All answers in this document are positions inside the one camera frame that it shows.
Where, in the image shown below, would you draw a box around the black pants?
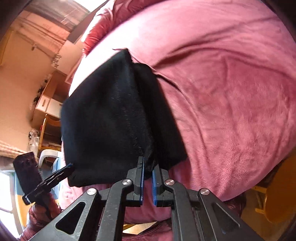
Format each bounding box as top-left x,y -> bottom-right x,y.
61,49 -> 187,187

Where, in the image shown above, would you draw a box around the right forearm maroon puffer sleeve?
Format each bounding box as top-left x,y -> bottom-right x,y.
18,213 -> 51,241

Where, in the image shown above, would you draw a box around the person left hand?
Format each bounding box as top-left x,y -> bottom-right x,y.
29,193 -> 61,223

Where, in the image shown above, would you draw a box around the white plastic chair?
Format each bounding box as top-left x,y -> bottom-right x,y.
38,149 -> 62,169

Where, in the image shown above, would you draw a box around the wooden shelf desk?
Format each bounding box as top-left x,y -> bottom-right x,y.
38,114 -> 62,152

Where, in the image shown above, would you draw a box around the white floral panel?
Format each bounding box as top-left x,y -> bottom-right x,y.
51,40 -> 82,75

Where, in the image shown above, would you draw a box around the dark wooden headboard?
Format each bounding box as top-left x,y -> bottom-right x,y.
67,1 -> 108,44

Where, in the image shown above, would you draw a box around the bed with pink sheet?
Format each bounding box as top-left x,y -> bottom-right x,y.
71,1 -> 295,202

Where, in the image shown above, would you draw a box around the pink window curtains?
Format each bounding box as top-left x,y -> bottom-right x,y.
11,0 -> 90,58

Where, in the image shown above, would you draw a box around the maroon duvet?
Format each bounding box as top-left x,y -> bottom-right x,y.
81,0 -> 161,56

